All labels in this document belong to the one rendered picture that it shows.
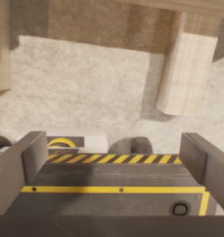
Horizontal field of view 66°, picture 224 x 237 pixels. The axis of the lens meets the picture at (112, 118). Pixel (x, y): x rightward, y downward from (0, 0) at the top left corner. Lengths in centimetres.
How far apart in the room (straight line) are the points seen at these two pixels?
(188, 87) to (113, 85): 23
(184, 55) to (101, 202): 42
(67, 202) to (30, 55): 47
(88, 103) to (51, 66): 17
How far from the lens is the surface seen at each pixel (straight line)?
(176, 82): 53
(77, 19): 62
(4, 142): 68
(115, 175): 33
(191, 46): 54
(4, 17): 66
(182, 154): 17
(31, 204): 39
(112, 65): 59
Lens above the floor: 59
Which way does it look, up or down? 75 degrees down
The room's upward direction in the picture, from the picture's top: 177 degrees clockwise
